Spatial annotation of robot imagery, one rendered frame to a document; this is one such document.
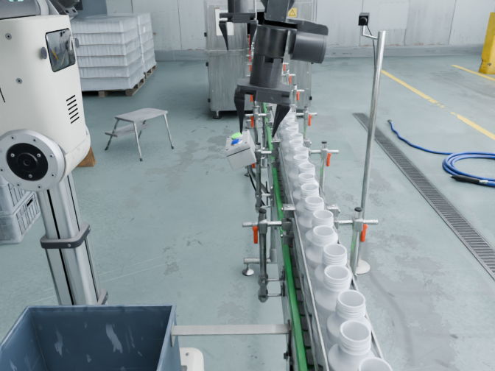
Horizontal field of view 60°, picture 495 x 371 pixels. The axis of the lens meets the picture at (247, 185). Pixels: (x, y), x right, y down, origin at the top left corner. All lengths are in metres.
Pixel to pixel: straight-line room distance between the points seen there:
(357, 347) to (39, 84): 0.82
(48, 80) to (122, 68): 6.37
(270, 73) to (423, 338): 1.78
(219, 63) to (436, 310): 4.04
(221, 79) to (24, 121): 4.64
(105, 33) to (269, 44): 6.65
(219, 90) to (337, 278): 5.06
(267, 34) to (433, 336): 1.87
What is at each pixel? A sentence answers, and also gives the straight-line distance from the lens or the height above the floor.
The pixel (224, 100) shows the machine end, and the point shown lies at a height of 0.26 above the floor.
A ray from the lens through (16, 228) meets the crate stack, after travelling 3.29.
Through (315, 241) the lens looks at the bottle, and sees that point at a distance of 0.74.
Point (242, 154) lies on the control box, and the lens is 1.31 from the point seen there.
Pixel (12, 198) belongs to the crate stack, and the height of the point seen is 0.31.
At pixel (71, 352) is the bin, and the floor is 0.82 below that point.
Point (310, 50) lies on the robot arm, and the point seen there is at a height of 1.44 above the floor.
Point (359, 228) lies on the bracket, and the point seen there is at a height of 1.07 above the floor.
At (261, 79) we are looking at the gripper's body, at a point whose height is 1.39.
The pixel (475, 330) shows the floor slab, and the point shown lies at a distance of 2.48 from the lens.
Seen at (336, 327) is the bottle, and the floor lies 1.13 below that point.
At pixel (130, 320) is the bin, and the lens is 0.98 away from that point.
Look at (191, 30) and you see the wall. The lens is 11.13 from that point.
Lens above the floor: 1.54
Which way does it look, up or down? 24 degrees down
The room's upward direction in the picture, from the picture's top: 1 degrees counter-clockwise
